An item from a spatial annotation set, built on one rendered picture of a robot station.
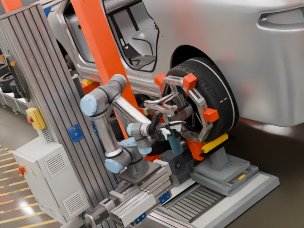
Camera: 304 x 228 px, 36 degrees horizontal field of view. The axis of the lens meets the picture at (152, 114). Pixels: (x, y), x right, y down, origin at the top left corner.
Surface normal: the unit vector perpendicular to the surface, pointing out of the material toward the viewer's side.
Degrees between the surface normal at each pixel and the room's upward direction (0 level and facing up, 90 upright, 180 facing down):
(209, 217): 0
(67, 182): 90
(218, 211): 0
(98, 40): 90
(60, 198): 90
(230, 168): 0
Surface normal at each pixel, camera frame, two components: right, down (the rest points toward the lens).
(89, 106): -0.59, 0.36
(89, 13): 0.53, 0.16
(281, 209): -0.32, -0.87
